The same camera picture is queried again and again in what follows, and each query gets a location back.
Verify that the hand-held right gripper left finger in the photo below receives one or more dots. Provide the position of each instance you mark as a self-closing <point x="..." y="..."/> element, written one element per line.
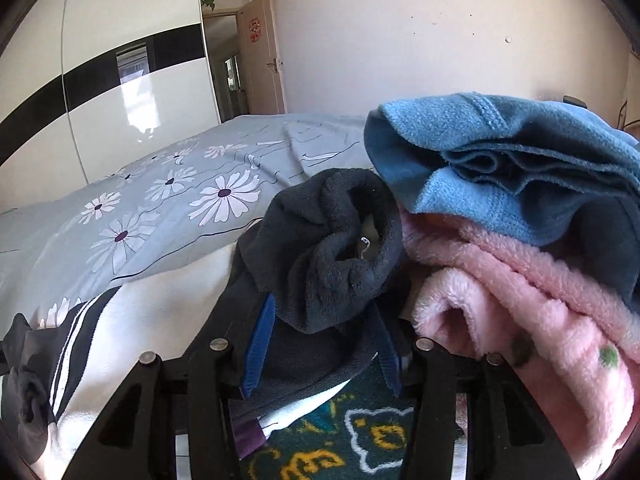
<point x="257" y="350"/>

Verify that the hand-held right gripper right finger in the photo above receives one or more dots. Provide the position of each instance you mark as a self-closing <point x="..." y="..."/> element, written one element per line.
<point x="389" y="360"/>

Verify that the black and white fleece jacket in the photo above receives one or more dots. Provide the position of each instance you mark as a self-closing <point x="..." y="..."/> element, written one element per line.
<point x="325" y="240"/>

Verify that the purple cloth tag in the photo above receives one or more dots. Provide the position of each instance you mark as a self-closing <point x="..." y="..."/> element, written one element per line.
<point x="248" y="437"/>

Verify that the teal floral blanket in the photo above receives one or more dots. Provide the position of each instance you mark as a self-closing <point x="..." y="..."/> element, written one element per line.
<point x="320" y="440"/>

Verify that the pink fleece garment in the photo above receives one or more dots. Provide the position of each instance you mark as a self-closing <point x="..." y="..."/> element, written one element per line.
<point x="525" y="310"/>

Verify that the grey-blue daisy print duvet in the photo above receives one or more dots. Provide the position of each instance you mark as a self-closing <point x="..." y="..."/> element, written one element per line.
<point x="175" y="195"/>

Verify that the blue fleece garment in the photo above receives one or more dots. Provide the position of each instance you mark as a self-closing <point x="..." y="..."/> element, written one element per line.
<point x="500" y="195"/>

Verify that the beige room door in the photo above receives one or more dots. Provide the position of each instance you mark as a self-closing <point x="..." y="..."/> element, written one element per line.
<point x="265" y="85"/>

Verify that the white wardrobe with black stripe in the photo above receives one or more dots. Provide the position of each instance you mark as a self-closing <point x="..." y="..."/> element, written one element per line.
<point x="100" y="125"/>

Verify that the small black object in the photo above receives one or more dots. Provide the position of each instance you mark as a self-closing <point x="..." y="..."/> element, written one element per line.
<point x="575" y="101"/>

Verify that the red door decoration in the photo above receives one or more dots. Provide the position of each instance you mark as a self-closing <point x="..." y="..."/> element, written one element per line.
<point x="256" y="30"/>

